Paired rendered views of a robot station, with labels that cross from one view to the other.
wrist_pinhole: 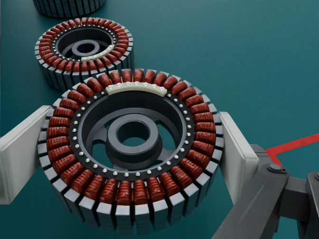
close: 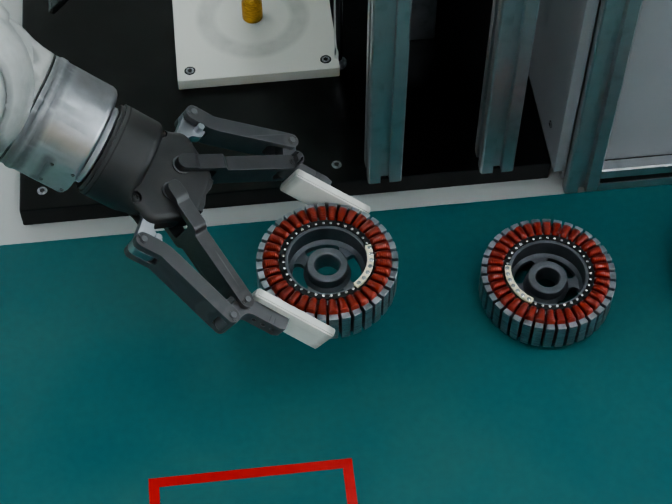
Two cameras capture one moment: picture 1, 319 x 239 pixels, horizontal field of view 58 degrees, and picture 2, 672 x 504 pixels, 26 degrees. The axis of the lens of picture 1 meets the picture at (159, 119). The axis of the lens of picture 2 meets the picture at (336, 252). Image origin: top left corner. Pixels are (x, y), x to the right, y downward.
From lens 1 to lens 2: 1.05 m
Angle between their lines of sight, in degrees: 58
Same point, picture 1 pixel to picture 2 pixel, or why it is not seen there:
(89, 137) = (340, 242)
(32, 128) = (329, 195)
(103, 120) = (357, 254)
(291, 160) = (331, 482)
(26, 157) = (311, 196)
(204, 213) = (293, 375)
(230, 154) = (279, 305)
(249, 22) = not seen: outside the picture
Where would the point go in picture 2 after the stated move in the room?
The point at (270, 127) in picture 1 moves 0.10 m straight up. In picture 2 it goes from (384, 481) to (387, 419)
